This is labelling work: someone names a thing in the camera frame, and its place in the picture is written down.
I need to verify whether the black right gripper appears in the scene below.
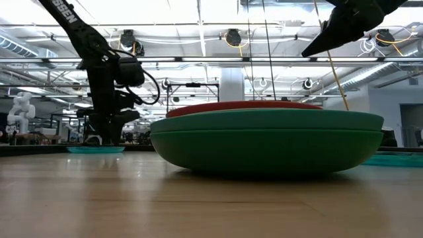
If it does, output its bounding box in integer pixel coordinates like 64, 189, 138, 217
301, 0, 409, 58

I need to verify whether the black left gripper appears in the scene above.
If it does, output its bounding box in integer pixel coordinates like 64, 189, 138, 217
77, 89, 141, 147

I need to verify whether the small teal plastic plate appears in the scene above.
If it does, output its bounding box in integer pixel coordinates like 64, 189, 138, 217
362, 151, 423, 168
65, 145, 126, 155

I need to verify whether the large teal plastic plate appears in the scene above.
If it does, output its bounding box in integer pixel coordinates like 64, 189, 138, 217
149, 108, 385, 134

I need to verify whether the red plastic plate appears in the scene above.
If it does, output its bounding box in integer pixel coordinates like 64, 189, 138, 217
165, 100, 323, 119

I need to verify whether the long ceiling light strip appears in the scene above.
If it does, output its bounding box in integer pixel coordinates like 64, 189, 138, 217
0, 56, 423, 64

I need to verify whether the wooden background table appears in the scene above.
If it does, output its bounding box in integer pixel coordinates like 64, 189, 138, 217
0, 132, 62, 146

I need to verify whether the black table border strip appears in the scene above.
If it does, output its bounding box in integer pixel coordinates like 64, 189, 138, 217
0, 144, 423, 157

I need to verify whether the white building column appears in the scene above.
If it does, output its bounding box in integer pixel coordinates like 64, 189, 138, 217
219, 67, 246, 103

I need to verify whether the black office chair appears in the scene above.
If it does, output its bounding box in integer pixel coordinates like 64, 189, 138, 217
379, 128, 399, 147

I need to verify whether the grey door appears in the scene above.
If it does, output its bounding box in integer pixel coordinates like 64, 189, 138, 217
399, 103, 423, 148

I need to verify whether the large dark green plastic plate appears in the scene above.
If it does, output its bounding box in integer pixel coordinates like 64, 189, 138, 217
149, 129, 384, 176

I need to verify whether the white coiled cable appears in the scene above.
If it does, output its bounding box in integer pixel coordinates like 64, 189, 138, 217
359, 37, 378, 56

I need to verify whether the thick yellow hanging cable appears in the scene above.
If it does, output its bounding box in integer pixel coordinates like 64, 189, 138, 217
312, 0, 350, 112

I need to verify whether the silver ventilation duct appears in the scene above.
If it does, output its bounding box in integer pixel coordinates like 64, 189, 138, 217
0, 34, 59, 61
325, 49, 423, 97

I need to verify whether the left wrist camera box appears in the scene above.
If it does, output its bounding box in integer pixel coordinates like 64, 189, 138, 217
114, 58, 146, 87

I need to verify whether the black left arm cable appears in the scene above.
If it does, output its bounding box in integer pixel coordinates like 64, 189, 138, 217
112, 48, 161, 106

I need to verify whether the thin yellow reel cable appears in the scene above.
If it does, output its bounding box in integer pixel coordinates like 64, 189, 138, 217
223, 31, 265, 100

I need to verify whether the black metal frame rig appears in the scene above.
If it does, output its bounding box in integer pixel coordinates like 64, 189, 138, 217
166, 82, 221, 114

